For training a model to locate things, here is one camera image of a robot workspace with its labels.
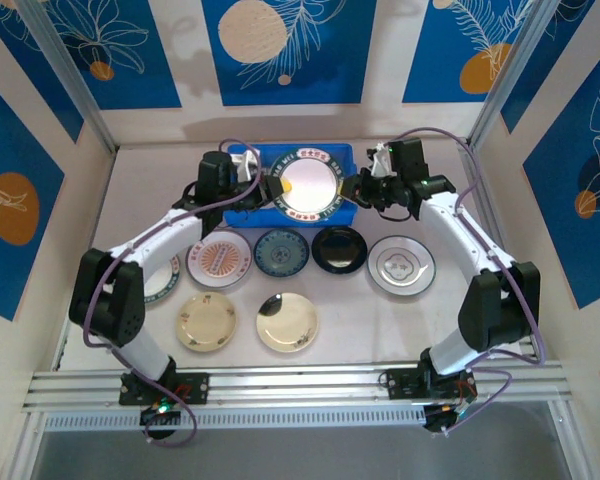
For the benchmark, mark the aluminium rail frame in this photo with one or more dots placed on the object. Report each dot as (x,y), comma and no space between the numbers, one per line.
(300,385)

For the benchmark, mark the white plate green lettered rim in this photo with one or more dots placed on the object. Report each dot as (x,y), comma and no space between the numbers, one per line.
(167,287)
(307,182)

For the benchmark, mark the white plate orange sunburst print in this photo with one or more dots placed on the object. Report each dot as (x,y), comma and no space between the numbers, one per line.
(219,260)

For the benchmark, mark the black glossy plate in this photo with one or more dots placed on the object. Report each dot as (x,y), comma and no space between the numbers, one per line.
(339,250)

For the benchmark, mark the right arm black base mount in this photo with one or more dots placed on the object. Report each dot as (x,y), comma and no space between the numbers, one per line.
(400,384)

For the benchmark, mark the aluminium corner post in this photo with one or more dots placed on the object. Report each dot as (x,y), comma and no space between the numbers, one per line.
(71,75)
(511,75)

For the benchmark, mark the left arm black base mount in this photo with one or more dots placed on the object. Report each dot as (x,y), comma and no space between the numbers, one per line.
(195,387)

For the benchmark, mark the cream plate small flower prints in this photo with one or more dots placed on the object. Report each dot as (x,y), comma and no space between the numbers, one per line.
(206,322)

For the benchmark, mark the blue patterned plate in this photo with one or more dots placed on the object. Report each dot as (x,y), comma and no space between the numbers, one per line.
(281,255)

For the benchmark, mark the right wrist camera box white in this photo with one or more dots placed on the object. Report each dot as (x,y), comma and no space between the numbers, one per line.
(380,160)

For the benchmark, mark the white plate grey rim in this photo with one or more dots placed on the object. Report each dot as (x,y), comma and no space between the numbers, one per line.
(400,267)

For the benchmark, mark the aluminium side rail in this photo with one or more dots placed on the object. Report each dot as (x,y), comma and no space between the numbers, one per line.
(500,235)

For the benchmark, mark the cream plate black patch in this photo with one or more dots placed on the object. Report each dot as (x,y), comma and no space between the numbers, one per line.
(287,325)

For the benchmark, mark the blue plastic bin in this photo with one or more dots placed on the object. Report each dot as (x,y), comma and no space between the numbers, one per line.
(250,220)

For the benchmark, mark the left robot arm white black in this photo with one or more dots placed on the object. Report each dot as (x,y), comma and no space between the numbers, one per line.
(165,240)

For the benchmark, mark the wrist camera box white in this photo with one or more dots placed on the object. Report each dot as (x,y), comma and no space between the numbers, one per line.
(380,160)
(245,165)

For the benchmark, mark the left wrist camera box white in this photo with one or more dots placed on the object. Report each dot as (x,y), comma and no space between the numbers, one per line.
(245,165)

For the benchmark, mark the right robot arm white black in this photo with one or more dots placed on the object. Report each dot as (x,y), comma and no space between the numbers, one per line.
(450,235)

